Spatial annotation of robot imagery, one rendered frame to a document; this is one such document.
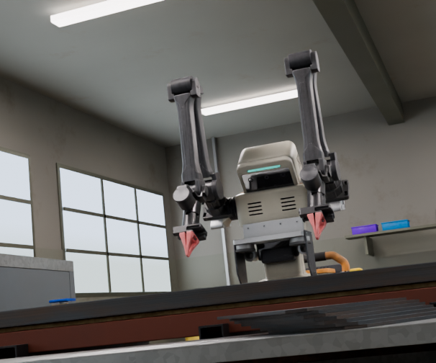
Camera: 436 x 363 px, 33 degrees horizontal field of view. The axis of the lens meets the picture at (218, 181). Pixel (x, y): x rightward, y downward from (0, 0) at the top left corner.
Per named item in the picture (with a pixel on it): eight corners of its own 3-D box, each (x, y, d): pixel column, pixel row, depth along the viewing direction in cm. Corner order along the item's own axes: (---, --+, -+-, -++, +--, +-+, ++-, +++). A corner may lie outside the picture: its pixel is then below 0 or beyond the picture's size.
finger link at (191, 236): (190, 250, 234) (192, 225, 240) (170, 253, 237) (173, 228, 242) (198, 260, 239) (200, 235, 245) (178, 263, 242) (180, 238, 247)
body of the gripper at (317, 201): (330, 208, 224) (329, 189, 229) (298, 213, 228) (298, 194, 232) (335, 220, 229) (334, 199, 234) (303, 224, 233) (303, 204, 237)
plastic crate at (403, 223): (411, 228, 882) (409, 220, 884) (409, 227, 862) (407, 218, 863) (384, 232, 892) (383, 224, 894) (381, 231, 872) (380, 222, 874)
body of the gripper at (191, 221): (200, 227, 238) (201, 208, 242) (171, 232, 241) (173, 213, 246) (207, 238, 243) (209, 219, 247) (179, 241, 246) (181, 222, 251)
